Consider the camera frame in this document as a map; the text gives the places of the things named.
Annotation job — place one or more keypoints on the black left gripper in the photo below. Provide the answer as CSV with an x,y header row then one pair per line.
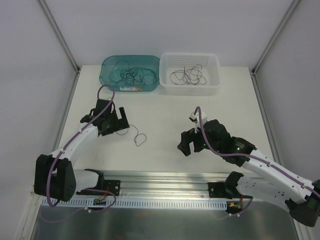
x,y
116,123

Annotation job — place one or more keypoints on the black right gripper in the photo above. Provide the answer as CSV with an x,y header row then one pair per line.
x,y
194,141

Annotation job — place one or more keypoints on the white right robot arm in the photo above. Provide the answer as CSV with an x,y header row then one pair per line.
x,y
298,196

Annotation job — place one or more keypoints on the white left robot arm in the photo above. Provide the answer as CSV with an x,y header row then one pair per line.
x,y
55,176

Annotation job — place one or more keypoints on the teal plastic basin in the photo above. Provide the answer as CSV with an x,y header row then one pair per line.
x,y
130,73

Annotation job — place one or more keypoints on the white perforated plastic basket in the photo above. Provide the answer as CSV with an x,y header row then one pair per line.
x,y
190,74

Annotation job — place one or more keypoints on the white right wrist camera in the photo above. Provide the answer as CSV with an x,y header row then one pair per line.
x,y
196,117

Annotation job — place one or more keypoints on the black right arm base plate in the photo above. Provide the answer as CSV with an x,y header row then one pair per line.
x,y
221,190

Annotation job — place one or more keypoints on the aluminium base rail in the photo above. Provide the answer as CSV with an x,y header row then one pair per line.
x,y
163,185

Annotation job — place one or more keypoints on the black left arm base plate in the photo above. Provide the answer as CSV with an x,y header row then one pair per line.
x,y
112,186

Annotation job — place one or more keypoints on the white slotted cable duct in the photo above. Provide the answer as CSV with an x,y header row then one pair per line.
x,y
175,204

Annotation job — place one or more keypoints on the aluminium frame post left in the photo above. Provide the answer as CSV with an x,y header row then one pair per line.
x,y
57,32

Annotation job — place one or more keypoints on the aluminium frame post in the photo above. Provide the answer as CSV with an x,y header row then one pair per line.
x,y
276,34
57,32

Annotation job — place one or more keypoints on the aluminium frame post right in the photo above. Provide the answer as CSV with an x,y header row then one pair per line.
x,y
276,34

